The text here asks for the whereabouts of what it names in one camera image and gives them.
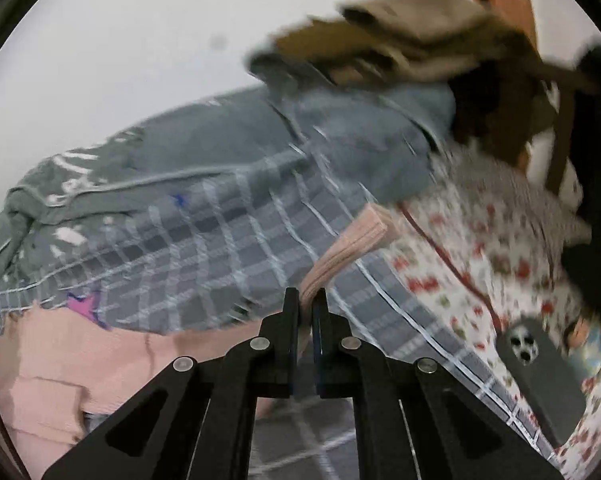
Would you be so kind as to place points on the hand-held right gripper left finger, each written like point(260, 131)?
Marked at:
point(291, 330)

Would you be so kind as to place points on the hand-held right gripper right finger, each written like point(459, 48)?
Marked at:
point(321, 340)

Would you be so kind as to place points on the pink ribbed garment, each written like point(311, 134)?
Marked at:
point(105, 375)

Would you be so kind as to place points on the khaki folded clothes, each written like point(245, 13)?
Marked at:
point(405, 25)

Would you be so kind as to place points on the grey plaid star bedsheet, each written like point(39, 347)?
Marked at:
point(205, 260)

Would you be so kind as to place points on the white floral cloth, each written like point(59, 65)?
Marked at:
point(480, 240)

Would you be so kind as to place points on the grey-green printed blanket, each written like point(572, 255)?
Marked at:
point(205, 135)

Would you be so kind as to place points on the black smartphone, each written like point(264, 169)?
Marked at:
point(545, 395)

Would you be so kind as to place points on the grey speckled cloth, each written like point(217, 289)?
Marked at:
point(530, 200)

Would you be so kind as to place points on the dark cloth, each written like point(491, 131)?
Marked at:
point(600, 270)

